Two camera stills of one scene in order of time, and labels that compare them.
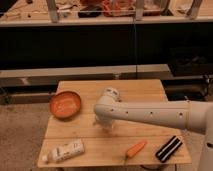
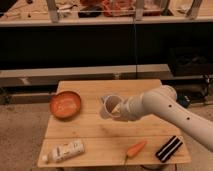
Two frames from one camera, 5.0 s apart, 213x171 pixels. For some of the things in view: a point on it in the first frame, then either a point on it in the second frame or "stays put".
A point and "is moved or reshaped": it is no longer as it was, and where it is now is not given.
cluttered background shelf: x=90 y=12 stays put
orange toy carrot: x=135 y=148 stays put
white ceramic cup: x=104 y=121 is moved or reshaped
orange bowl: x=65 y=105 stays put
